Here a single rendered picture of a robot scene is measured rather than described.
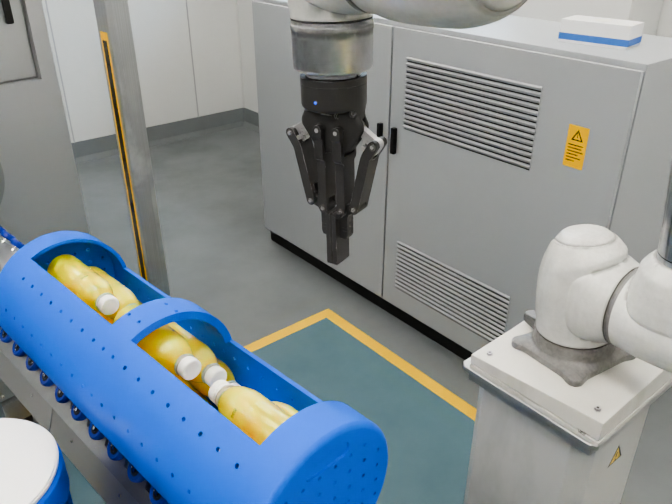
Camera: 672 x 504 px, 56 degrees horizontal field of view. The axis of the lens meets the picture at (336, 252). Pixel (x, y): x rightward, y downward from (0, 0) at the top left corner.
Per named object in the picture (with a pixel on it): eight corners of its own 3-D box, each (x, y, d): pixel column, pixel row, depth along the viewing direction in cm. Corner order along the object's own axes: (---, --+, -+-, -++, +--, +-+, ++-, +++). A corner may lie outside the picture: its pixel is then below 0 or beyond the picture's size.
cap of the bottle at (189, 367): (189, 377, 112) (194, 382, 111) (172, 373, 109) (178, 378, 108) (199, 357, 112) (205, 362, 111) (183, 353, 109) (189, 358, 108)
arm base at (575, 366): (556, 309, 147) (558, 288, 144) (639, 356, 129) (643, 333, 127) (495, 335, 139) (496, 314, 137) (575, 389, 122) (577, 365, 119)
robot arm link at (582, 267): (565, 298, 140) (574, 206, 131) (644, 332, 127) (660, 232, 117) (517, 326, 132) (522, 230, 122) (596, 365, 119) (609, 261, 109)
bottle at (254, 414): (309, 480, 95) (229, 416, 107) (330, 436, 95) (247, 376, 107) (278, 481, 89) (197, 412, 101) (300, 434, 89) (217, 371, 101)
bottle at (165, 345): (134, 341, 125) (191, 388, 113) (104, 332, 119) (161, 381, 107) (152, 308, 126) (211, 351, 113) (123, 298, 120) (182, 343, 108)
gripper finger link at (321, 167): (322, 126, 73) (311, 124, 73) (323, 215, 78) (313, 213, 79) (340, 118, 76) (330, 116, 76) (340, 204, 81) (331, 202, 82)
